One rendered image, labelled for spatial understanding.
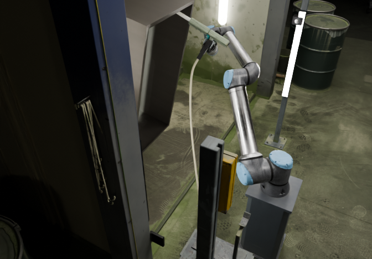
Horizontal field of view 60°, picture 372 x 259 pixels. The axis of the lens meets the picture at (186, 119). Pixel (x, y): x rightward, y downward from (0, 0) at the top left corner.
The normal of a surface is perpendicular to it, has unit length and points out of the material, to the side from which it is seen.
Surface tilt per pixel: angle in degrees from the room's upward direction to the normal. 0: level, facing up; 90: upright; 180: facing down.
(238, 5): 90
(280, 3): 90
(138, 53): 90
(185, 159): 0
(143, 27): 90
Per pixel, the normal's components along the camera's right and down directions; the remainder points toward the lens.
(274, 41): -0.48, 0.51
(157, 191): 0.00, -0.81
